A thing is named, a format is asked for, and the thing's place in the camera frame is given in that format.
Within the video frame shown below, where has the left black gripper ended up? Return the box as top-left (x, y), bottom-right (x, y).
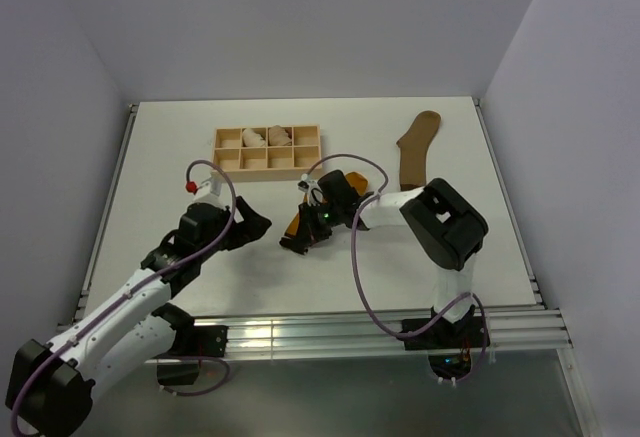
top-left (197, 196), bottom-right (270, 261)

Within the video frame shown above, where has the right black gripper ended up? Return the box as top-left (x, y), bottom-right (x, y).
top-left (293, 201), bottom-right (343, 249)

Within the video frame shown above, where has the mustard yellow sock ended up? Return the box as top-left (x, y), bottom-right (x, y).
top-left (280, 170), bottom-right (368, 248)

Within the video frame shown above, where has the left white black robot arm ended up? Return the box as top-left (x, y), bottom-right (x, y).
top-left (5, 197), bottom-right (271, 436)

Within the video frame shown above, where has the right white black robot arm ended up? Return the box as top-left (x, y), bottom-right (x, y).
top-left (280, 170), bottom-right (489, 347)

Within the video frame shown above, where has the wooden compartment tray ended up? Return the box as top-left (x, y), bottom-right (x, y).
top-left (212, 124), bottom-right (323, 182)

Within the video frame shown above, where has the beige rolled sock left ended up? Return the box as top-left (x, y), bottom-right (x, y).
top-left (242, 128), bottom-right (267, 148)

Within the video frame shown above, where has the beige rolled sock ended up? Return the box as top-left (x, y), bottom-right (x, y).
top-left (242, 128), bottom-right (267, 148)
top-left (267, 125), bottom-right (292, 147)

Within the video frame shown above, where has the beige rolled sock right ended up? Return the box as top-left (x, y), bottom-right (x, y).
top-left (267, 125), bottom-right (292, 147)

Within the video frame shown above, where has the brown sock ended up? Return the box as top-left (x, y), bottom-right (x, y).
top-left (396, 110), bottom-right (441, 191)

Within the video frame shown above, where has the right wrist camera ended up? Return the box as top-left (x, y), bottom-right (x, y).
top-left (298, 174), bottom-right (324, 206)

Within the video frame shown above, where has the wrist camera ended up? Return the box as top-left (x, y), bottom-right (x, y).
top-left (298, 174), bottom-right (324, 206)
top-left (185, 177), bottom-right (224, 208)

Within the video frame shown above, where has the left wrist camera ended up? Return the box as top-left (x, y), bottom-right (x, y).
top-left (185, 177), bottom-right (224, 208)

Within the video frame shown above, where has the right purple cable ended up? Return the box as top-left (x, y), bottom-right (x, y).
top-left (301, 153), bottom-right (489, 388)

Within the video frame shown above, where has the purple cable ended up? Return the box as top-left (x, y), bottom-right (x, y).
top-left (301, 153), bottom-right (489, 388)
top-left (8, 159), bottom-right (239, 433)

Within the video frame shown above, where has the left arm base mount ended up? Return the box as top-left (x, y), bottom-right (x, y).
top-left (151, 303), bottom-right (231, 396)

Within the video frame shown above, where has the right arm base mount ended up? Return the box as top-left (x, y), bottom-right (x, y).
top-left (402, 305), bottom-right (491, 386)

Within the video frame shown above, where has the aluminium rail frame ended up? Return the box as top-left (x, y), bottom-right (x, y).
top-left (76, 97), bottom-right (571, 361)

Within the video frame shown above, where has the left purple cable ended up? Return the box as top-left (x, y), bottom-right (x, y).
top-left (8, 159), bottom-right (239, 433)

